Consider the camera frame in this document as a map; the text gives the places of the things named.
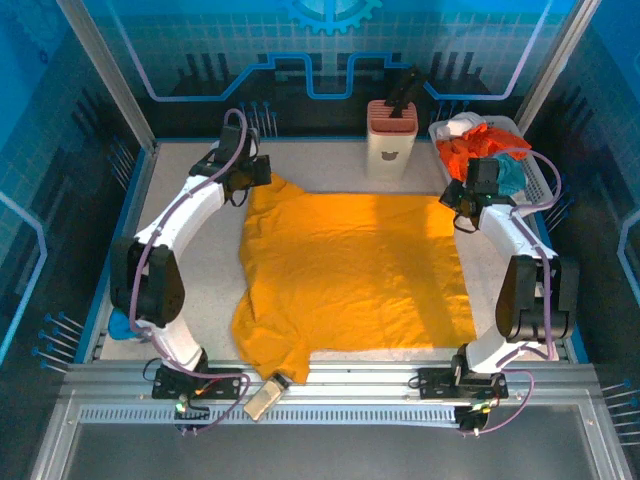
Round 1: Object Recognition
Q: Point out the yellow t-shirt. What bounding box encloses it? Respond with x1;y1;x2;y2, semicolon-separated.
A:
230;172;477;385

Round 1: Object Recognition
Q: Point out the teal t-shirt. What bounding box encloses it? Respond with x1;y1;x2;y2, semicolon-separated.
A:
492;152;530;196

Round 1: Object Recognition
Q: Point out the orange t-shirt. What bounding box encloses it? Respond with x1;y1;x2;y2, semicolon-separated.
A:
436;123;532;182

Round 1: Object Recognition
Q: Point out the white plastic laundry basket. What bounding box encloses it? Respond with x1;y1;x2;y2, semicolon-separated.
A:
428;113;564;227

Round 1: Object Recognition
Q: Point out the white t-shirt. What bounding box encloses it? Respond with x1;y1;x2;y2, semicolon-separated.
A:
434;112;489;142

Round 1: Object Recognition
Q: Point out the white knife block pink top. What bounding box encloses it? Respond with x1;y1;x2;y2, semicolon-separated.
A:
366;98;420;182

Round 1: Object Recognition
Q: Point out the blue and green lidded container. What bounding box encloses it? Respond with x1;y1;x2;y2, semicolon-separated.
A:
107;308;145;343

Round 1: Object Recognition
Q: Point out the clear spice bottle black cap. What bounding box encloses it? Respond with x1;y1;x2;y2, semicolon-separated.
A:
243;373;290;424

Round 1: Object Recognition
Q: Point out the black handled knife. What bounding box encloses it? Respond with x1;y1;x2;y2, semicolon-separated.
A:
385;64;420;121
403;74;426;110

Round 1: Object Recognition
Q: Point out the aluminium frame post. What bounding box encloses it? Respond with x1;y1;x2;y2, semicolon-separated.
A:
513;0;602;134
55;0;159;154

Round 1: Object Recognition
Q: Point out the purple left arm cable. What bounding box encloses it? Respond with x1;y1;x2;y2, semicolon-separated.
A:
128;108;252;437

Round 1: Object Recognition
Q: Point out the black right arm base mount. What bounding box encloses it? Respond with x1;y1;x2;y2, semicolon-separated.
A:
417;366;510;401

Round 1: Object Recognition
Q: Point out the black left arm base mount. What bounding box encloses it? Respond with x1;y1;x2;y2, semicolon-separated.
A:
151;363;245;401

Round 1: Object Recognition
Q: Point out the aluminium frame rail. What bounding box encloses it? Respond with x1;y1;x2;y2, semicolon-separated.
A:
60;360;600;397

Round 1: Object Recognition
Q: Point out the slotted grey cable duct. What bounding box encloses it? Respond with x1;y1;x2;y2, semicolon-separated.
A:
78;405;459;427

